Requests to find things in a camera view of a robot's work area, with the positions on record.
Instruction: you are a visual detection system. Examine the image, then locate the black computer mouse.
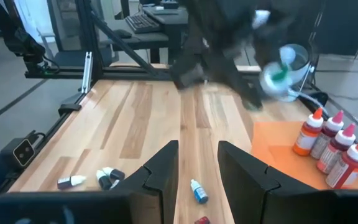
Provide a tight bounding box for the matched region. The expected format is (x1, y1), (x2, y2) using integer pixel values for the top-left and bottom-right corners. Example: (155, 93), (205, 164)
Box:
(113, 29), (133, 40)

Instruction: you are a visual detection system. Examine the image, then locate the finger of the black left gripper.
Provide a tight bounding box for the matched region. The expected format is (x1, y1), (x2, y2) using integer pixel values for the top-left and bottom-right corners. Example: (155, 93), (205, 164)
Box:
(253, 27), (284, 97)
(208, 58), (264, 112)

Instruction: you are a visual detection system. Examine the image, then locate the small blue food coloring bottle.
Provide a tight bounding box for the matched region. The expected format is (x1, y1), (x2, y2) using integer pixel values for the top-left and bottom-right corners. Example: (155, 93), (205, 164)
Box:
(190, 179), (209, 205)

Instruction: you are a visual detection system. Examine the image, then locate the dark cabinet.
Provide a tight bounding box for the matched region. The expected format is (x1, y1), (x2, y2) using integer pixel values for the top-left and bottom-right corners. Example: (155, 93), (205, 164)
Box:
(314, 0), (358, 57)

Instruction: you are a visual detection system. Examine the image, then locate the black keyboard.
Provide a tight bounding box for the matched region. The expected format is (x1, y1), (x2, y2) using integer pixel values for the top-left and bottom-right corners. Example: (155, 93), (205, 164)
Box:
(124, 14), (162, 34)

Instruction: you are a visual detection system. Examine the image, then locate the black diagonal frame brace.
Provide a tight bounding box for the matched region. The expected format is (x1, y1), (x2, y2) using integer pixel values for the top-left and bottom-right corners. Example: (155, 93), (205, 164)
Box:
(90, 12), (160, 77)

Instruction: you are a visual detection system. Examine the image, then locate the small black food coloring bottle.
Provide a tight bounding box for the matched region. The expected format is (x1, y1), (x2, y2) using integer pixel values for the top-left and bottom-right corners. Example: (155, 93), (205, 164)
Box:
(102, 167), (126, 182)
(96, 169), (114, 191)

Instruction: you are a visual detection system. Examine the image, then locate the black rail clamp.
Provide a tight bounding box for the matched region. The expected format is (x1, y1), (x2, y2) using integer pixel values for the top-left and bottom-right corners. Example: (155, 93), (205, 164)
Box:
(57, 102), (83, 116)

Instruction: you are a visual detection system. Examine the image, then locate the black frame post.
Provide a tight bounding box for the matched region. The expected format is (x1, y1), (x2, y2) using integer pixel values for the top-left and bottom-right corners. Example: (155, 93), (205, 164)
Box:
(75, 0), (104, 82)

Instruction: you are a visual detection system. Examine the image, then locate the large orange food coloring bottle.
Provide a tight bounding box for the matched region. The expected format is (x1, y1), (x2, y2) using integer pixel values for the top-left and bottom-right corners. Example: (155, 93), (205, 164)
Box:
(293, 107), (324, 156)
(325, 136), (358, 190)

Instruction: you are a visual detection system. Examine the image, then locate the large pink-capped food coloring bottle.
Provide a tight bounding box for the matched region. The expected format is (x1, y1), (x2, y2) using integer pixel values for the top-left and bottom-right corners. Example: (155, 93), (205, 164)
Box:
(310, 110), (344, 160)
(316, 123), (357, 174)

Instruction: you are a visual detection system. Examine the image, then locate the black curved bracket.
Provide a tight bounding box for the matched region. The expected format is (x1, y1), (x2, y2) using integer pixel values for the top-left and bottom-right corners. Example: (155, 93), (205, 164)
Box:
(298, 91), (329, 111)

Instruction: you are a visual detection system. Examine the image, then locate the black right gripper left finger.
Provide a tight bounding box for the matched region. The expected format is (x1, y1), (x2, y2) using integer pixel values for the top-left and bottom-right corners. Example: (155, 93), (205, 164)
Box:
(0, 140), (179, 224)

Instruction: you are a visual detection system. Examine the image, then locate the translucent orange plastic tray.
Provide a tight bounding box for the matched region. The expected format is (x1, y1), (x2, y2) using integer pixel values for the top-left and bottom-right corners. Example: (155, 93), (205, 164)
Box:
(252, 119), (358, 190)

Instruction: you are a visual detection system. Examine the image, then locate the white spotlight cable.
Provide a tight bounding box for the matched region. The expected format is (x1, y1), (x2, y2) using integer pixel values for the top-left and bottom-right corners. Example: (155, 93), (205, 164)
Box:
(286, 88), (324, 110)

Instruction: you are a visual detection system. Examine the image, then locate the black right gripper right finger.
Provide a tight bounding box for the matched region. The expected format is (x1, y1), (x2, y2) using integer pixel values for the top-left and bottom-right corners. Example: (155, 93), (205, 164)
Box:
(218, 141), (358, 224)

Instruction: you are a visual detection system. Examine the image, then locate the silver metal bracket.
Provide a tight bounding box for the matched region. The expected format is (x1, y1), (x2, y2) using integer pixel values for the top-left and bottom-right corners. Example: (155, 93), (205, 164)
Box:
(81, 51), (93, 94)

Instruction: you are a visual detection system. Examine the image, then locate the black table-level camera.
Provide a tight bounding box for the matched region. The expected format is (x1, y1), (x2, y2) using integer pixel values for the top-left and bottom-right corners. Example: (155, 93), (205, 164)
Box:
(0, 136), (37, 170)

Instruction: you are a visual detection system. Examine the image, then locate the black desk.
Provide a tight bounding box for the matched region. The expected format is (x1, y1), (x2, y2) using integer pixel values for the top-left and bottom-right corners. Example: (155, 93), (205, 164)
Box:
(104, 6), (189, 65)

